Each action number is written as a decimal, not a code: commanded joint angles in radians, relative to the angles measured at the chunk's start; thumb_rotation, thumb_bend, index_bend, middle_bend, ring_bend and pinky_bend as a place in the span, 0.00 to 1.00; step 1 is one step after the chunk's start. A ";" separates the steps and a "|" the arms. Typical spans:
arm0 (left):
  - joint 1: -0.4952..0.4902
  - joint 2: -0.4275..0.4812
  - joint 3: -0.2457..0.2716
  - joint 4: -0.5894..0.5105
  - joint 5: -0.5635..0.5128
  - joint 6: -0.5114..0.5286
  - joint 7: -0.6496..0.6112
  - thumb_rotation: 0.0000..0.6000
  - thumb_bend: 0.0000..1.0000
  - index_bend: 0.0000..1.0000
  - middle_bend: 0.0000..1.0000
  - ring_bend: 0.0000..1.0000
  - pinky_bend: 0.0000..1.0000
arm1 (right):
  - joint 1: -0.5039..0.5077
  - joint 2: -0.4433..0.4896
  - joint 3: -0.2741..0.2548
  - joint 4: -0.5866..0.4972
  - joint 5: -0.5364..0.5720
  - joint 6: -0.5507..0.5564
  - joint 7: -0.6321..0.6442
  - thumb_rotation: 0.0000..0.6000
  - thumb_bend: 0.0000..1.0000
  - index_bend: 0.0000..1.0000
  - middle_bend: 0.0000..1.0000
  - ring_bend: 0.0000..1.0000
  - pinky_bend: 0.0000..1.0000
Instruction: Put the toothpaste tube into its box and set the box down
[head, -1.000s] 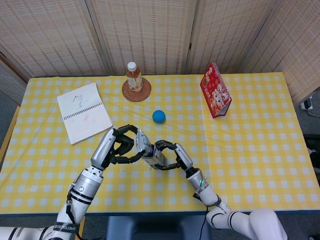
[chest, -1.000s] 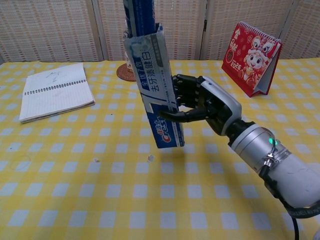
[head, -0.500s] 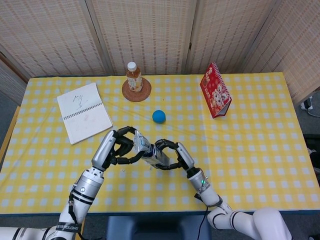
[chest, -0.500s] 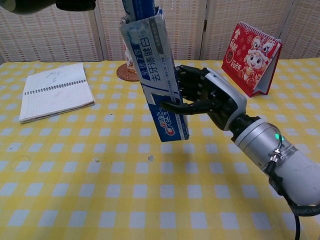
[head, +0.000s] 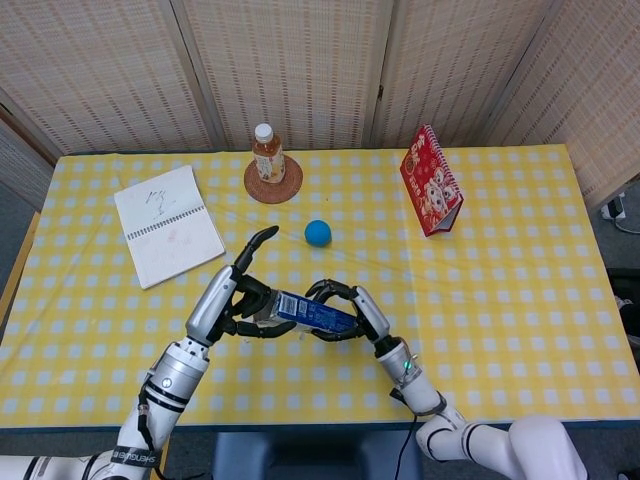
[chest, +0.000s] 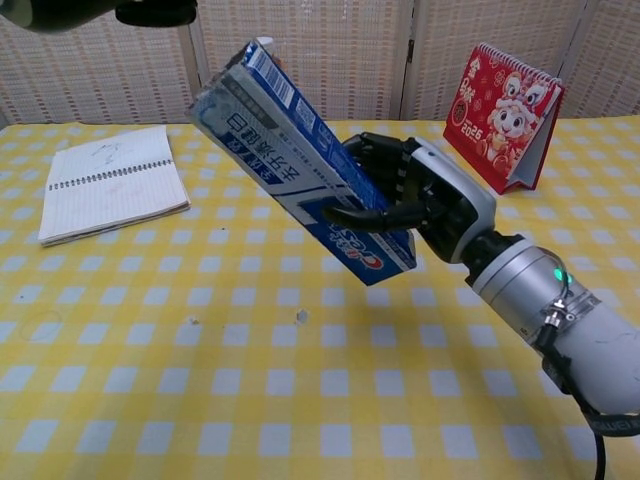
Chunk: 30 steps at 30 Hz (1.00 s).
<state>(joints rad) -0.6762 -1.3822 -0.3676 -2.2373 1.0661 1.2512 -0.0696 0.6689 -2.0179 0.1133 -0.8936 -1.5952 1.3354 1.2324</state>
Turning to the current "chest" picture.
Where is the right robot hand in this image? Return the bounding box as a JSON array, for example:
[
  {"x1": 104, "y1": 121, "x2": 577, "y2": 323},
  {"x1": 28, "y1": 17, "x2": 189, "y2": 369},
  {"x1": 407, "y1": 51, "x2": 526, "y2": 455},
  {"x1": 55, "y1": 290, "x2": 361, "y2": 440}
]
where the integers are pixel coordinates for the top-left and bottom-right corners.
[{"x1": 322, "y1": 131, "x2": 497, "y2": 265}]

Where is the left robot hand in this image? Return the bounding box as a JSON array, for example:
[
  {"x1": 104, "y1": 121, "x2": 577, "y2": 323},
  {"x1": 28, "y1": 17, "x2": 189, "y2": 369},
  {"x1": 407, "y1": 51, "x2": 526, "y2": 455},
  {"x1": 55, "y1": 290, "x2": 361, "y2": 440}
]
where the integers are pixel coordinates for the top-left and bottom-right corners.
[{"x1": 0, "y1": 0, "x2": 197, "y2": 34}]

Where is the blue toothpaste carton box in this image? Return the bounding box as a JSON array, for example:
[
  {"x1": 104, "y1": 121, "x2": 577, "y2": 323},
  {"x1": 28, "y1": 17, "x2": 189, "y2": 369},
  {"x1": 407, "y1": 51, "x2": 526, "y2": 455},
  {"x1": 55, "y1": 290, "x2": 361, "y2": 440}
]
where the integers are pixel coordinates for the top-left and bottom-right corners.
[{"x1": 184, "y1": 37, "x2": 419, "y2": 287}]

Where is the yellow checkered tablecloth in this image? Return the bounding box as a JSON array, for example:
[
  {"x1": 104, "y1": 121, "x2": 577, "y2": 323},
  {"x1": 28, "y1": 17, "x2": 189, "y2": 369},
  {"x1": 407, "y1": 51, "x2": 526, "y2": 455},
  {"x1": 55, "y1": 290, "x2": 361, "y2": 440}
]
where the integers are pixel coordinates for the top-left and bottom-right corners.
[{"x1": 0, "y1": 115, "x2": 640, "y2": 480}]

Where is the red desk calendar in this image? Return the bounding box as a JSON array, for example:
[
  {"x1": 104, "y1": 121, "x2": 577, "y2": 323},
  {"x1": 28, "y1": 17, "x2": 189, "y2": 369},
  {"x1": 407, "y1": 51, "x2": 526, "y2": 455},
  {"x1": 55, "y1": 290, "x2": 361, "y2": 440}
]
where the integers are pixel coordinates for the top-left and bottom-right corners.
[{"x1": 442, "y1": 42, "x2": 566, "y2": 194}]

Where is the beige woven folding screen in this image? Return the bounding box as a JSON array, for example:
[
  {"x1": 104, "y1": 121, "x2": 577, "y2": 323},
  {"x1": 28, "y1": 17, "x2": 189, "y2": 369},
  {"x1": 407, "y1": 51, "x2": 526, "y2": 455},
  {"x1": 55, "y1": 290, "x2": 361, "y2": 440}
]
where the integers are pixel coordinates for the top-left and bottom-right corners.
[{"x1": 0, "y1": 0, "x2": 640, "y2": 127}]

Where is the open white spiral notebook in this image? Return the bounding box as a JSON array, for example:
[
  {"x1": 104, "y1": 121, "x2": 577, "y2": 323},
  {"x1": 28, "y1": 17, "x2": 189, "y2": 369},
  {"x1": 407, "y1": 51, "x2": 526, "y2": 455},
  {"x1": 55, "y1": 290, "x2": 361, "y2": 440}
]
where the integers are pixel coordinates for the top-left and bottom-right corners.
[{"x1": 38, "y1": 124, "x2": 192, "y2": 247}]

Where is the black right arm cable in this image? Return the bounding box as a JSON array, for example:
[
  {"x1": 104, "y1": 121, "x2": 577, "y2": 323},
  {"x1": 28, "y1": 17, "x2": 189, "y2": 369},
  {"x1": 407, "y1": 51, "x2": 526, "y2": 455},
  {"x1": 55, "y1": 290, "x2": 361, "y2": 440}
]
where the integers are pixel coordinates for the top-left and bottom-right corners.
[{"x1": 537, "y1": 269, "x2": 609, "y2": 480}]

